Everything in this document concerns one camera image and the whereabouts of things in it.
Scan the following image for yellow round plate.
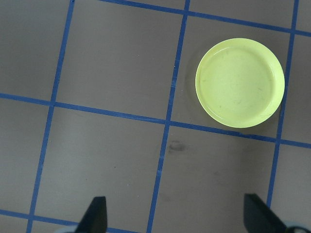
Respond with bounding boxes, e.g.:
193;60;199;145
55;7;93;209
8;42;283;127
195;37;285;129

